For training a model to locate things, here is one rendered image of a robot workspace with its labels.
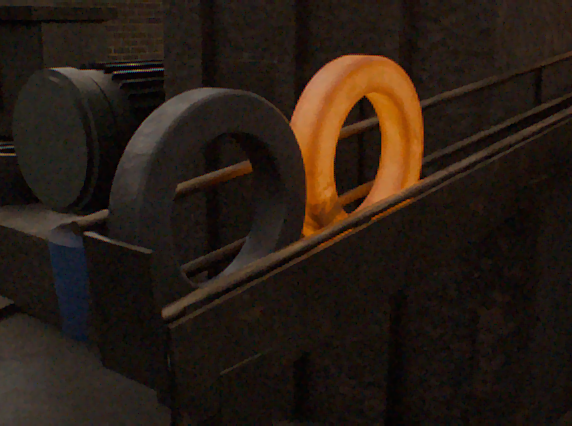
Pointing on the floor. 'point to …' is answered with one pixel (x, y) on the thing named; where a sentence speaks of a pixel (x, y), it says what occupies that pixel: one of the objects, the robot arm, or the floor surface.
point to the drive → (61, 172)
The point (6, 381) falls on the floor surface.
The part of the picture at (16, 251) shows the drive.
